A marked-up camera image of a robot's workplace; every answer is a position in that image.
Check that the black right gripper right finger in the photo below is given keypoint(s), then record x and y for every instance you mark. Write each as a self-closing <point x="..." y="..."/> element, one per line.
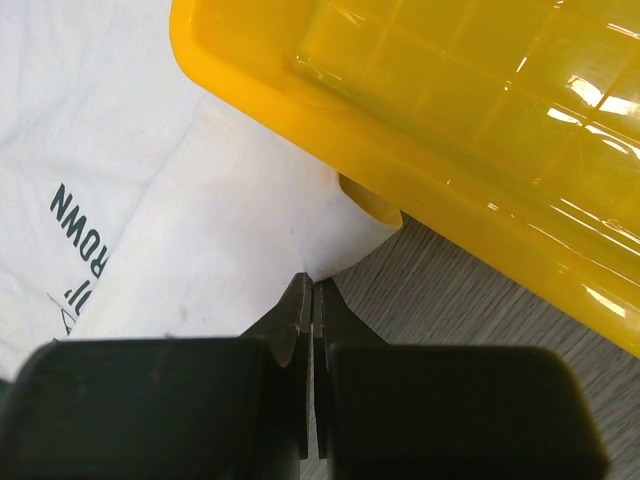
<point x="386" y="411"/>

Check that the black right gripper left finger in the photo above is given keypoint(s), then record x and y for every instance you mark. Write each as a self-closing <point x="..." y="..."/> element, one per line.
<point x="171" y="408"/>

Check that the white and green raglan t-shirt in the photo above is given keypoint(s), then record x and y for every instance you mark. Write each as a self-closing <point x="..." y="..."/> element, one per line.
<point x="136" y="204"/>

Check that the yellow plastic bin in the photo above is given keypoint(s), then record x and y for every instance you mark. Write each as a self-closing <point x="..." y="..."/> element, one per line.
<point x="509" y="127"/>

